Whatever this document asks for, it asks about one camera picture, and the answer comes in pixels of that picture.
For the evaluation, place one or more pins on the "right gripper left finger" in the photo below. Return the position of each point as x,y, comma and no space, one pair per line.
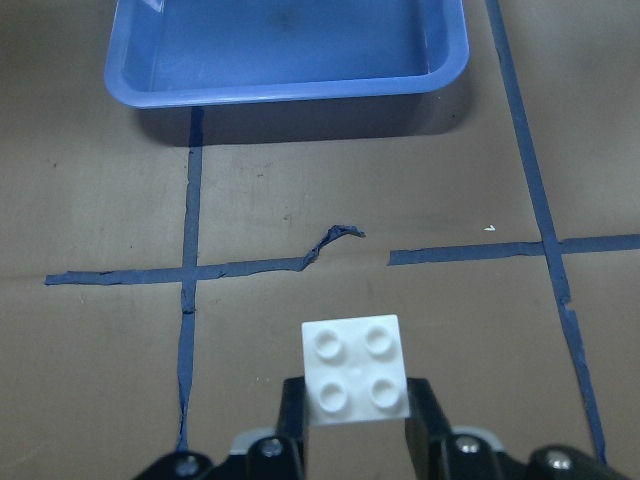
291,430

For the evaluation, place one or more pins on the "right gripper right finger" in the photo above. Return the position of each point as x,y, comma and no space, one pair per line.
426,428

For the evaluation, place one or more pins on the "white block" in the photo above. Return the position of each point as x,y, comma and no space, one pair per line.
354,370

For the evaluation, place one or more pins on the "blue plastic tray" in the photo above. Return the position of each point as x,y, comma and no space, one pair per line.
165,54

